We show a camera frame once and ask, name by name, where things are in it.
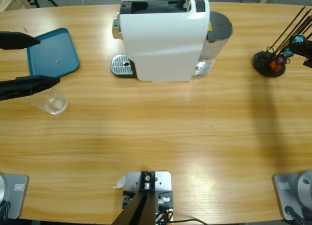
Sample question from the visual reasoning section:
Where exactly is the orange wire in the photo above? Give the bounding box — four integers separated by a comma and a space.
156, 209, 173, 222

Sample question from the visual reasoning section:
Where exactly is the black capsule holder with rods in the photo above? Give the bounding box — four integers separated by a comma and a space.
252, 6, 312, 78

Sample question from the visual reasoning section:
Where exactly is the clear glass cup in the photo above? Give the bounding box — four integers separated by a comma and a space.
25, 87, 69, 116

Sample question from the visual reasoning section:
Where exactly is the white capsule coffee machine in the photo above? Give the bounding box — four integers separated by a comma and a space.
111, 0, 234, 83

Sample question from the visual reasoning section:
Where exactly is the white paper tab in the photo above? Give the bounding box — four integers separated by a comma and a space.
112, 175, 127, 189

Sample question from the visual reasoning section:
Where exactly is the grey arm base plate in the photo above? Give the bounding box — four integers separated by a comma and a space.
272, 170, 312, 221
0, 174, 29, 220

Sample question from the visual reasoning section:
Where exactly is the thin black cable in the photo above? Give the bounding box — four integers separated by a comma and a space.
170, 218, 208, 225

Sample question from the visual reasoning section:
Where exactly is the teal plastic tray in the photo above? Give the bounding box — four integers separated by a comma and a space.
26, 27, 80, 79

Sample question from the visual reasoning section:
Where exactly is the black base cable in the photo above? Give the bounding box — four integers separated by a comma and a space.
284, 205, 307, 225
0, 201, 12, 221

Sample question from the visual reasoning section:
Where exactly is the white mount block dark post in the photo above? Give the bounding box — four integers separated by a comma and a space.
111, 170, 174, 225

